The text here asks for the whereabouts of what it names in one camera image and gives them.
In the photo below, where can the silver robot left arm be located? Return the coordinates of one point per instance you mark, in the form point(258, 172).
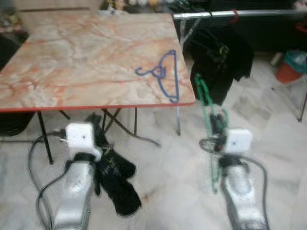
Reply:
point(72, 196)

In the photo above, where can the blue plastic hanger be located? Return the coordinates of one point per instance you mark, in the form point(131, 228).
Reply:
point(161, 72)

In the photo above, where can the black T-shirt green print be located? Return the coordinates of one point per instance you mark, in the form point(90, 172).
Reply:
point(216, 62)
point(115, 187)

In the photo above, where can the silver metal clothes rack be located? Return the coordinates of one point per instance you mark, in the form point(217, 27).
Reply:
point(249, 13)

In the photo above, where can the black TV cabinet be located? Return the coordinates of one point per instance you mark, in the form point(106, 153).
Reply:
point(273, 36)

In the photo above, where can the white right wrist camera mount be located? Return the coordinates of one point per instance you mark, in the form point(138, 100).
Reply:
point(238, 141)

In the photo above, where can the green plastic hanger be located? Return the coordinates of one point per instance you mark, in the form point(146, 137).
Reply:
point(204, 96)

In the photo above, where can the orange bin teal bag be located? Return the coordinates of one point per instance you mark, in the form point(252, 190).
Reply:
point(288, 74)

